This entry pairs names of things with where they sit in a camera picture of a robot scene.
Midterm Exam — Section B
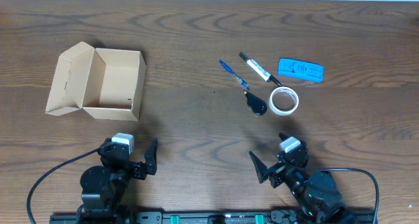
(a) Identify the white masking tape roll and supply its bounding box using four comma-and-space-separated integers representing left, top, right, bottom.
268, 86, 299, 116

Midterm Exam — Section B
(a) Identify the blue plastic case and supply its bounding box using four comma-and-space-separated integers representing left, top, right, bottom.
278, 58, 324, 83

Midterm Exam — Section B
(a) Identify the cardboard box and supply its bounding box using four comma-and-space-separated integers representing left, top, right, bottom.
45, 42, 147, 121

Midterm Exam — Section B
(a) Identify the black and white marker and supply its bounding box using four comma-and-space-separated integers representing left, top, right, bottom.
239, 52, 282, 86

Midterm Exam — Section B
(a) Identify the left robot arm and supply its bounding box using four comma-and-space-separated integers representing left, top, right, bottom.
76, 138, 158, 223

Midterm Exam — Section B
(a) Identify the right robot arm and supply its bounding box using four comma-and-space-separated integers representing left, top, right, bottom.
249, 133, 358, 223

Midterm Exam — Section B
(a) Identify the green right clamp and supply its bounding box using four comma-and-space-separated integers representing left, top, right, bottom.
255, 214, 264, 224

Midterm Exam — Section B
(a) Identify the green clamp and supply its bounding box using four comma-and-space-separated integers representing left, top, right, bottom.
170, 215, 180, 224
255, 214, 264, 224

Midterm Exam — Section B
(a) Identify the green left clamp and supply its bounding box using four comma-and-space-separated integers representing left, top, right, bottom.
170, 215, 180, 224

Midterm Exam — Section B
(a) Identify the blue ballpoint pen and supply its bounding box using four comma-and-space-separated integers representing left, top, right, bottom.
219, 60, 249, 90

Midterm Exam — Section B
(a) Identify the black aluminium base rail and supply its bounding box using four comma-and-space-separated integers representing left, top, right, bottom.
49, 210, 378, 224

